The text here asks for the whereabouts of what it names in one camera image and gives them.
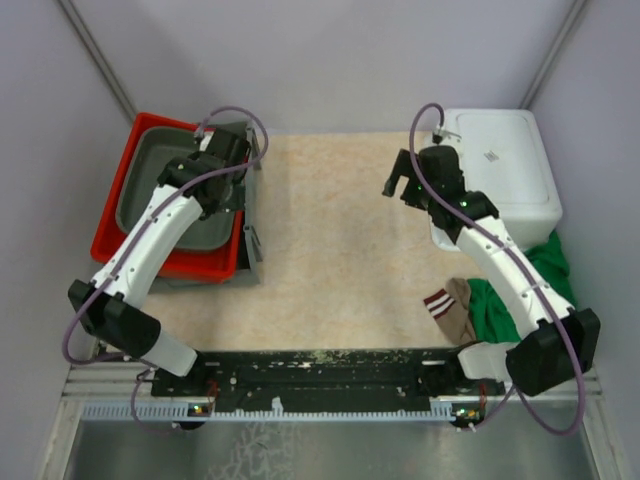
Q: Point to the grey-green plastic tub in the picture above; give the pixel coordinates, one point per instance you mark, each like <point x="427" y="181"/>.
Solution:
<point x="150" y="170"/>

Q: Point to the green cloth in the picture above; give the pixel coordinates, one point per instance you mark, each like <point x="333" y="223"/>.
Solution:
<point x="490" y="318"/>

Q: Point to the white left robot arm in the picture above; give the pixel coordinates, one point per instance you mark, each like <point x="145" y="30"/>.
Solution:
<point x="190" y="188"/>

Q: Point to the brown striped sock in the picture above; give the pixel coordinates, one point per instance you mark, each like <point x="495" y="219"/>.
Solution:
<point x="450" y="308"/>

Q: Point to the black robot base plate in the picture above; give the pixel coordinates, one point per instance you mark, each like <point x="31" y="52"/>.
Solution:
<point x="326" y="381"/>

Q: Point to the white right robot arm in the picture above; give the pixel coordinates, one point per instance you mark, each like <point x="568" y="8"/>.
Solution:
<point x="556" y="342"/>

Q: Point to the grey slotted cable duct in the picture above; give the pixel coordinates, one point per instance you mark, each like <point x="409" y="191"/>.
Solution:
<point x="193" y="412"/>

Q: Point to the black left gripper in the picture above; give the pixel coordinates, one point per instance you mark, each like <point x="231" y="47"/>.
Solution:
<point x="237" y="201"/>

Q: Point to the red plastic crate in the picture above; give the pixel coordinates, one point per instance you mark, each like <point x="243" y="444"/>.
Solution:
<point x="109" y="237"/>

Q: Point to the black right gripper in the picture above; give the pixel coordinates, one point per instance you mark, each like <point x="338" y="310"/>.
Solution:
<point x="403" y="167"/>

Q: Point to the aluminium rail frame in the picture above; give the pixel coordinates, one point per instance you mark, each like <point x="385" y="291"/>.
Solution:
<point x="113" y="380"/>

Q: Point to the large white plastic container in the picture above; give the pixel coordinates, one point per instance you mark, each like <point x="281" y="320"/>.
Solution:
<point x="501" y="154"/>

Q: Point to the grey plastic crate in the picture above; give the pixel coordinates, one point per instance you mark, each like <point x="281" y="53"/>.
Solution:
<point x="223" y="248"/>

